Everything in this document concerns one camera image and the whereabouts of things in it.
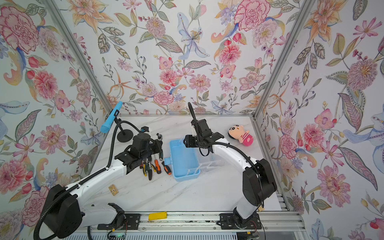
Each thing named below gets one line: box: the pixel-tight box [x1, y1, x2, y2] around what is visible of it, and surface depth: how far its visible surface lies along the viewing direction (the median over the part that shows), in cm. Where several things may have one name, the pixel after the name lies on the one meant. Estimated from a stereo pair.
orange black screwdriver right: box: [161, 161, 172, 176], surface depth 92 cm
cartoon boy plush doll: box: [228, 125, 254, 147], surface depth 103 cm
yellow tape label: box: [148, 211, 168, 221], surface depth 77 cm
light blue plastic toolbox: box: [164, 138, 225, 182], surface depth 86 cm
